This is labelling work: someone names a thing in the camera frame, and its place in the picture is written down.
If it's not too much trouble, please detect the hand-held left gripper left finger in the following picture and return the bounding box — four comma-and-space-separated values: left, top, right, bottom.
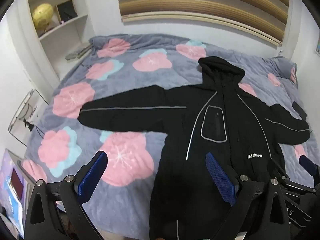
24, 150, 108, 240

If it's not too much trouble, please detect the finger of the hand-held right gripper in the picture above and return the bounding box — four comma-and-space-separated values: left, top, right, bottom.
267, 159, 316, 195
298, 154, 320, 178

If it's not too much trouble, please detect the golden globe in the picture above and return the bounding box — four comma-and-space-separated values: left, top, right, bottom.
32, 3, 55, 32

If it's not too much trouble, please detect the black box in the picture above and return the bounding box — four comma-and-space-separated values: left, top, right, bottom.
55, 0, 78, 23

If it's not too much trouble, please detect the stack of flat books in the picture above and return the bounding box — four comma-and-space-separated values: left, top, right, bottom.
65, 44, 92, 61

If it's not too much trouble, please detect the black hooded jacket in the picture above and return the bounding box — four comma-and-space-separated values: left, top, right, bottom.
78, 56, 311, 240

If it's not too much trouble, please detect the white paper sheet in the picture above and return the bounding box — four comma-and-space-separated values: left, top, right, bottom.
8, 89, 49, 147

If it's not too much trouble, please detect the white bookshelf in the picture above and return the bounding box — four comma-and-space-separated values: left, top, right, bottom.
24, 0, 98, 80

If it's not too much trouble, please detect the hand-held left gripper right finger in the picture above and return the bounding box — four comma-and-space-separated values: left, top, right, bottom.
205, 152, 292, 240

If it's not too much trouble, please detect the grey floral pillow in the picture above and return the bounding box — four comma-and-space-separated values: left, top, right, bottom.
267, 56, 298, 87

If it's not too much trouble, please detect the black phone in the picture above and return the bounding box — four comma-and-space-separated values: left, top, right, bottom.
292, 101, 307, 120

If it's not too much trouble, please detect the striped window blind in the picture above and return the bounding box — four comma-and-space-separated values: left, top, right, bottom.
115, 0, 293, 47

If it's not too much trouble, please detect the grey floral blanket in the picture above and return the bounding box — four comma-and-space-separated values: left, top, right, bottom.
21, 33, 320, 238

